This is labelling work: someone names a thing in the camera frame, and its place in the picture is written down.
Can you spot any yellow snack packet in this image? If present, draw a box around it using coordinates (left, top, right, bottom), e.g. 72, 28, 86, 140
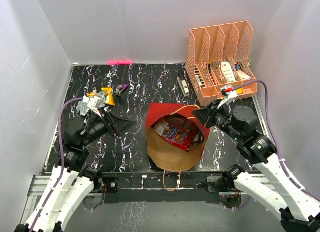
101, 87, 116, 106
87, 90, 98, 98

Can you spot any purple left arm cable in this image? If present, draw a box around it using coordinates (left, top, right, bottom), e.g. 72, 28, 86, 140
27, 97, 106, 232

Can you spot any purple M&M's packet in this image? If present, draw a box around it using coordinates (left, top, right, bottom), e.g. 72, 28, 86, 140
114, 84, 129, 96

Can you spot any peach plastic file organizer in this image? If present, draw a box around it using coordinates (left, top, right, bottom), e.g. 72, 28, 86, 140
185, 20, 258, 106

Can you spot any red brown paper bag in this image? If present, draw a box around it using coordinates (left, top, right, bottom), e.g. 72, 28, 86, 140
145, 102, 211, 192

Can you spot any green white tube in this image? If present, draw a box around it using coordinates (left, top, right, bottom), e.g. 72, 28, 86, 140
196, 75, 203, 85

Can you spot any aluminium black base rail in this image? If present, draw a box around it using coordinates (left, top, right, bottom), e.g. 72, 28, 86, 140
17, 171, 278, 232

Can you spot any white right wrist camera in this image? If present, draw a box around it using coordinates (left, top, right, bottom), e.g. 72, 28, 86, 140
218, 85, 238, 108

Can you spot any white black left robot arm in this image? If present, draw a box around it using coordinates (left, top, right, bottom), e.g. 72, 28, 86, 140
15, 110, 136, 232

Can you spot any red snack packet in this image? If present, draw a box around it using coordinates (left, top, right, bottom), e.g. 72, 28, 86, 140
153, 114, 200, 151

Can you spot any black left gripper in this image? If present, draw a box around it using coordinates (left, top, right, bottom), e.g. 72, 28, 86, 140
80, 107, 137, 146

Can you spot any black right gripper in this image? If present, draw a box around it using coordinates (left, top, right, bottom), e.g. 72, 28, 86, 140
191, 98, 242, 141

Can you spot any beige black stapler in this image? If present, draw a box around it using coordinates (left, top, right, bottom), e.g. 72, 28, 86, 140
177, 72, 190, 97

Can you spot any silver snack wrapper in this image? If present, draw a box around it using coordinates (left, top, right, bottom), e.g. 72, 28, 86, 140
76, 101, 90, 116
96, 91, 106, 108

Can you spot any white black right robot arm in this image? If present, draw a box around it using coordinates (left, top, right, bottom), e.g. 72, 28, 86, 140
192, 101, 320, 232

